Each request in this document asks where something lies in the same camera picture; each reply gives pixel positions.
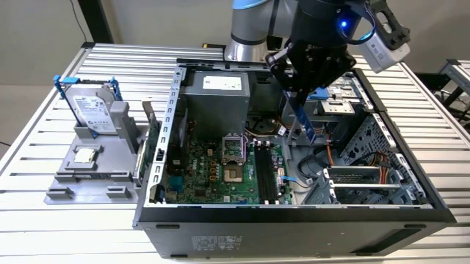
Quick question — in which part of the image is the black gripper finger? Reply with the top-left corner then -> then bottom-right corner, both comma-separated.
265,41 -> 310,93
305,49 -> 357,94

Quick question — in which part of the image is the RAM stick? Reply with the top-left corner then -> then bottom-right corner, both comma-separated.
284,89 -> 318,144
73,172 -> 130,179

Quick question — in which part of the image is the black RAM slot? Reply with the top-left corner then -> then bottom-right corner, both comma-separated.
265,141 -> 280,204
256,141 -> 269,204

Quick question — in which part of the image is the blue drive latch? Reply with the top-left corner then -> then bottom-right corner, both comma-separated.
308,86 -> 328,100

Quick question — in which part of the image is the grey metal disk bay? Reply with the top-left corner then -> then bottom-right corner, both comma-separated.
282,70 -> 365,144

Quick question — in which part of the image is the copper CPU cooler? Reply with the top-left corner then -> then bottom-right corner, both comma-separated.
245,117 -> 281,137

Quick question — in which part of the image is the grey power supply unit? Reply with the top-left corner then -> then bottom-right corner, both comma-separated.
182,70 -> 252,138

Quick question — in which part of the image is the metal socket cover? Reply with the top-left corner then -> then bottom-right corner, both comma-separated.
222,133 -> 246,163

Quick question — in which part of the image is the metal side table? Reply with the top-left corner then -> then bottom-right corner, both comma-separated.
433,59 -> 470,122

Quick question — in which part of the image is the perforated grey disk bay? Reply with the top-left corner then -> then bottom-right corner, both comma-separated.
305,164 -> 420,206

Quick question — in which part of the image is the CPU socket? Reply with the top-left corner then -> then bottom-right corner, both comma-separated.
224,164 -> 245,184

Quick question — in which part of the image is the green motherboard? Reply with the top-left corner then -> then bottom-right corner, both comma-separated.
165,137 -> 296,206

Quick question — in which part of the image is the green graphics card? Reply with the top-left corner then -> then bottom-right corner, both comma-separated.
133,96 -> 163,188

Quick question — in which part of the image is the hard disk in blue carrier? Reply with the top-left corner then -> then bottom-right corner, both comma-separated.
54,76 -> 122,137

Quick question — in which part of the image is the grey parts rack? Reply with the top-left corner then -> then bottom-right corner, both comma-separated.
43,101 -> 146,206

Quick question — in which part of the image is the black open PC case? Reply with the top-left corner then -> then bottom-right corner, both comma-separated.
131,57 -> 459,259

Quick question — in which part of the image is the silver CPU chip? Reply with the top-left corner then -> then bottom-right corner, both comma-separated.
73,148 -> 99,163

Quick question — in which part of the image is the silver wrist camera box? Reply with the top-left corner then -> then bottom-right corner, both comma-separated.
358,0 -> 412,74

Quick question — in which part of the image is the thin orange wire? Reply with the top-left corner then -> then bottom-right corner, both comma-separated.
325,139 -> 336,167

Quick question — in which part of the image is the black looped wire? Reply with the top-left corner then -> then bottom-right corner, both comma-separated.
300,153 -> 328,181

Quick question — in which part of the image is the orange and yellow wire bundle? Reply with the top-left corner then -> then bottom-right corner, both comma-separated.
369,152 -> 394,185

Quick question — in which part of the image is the black upright post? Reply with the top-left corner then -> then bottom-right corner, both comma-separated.
79,0 -> 115,45

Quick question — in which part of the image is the thin black wall cable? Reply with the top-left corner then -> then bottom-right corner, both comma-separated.
71,0 -> 90,42

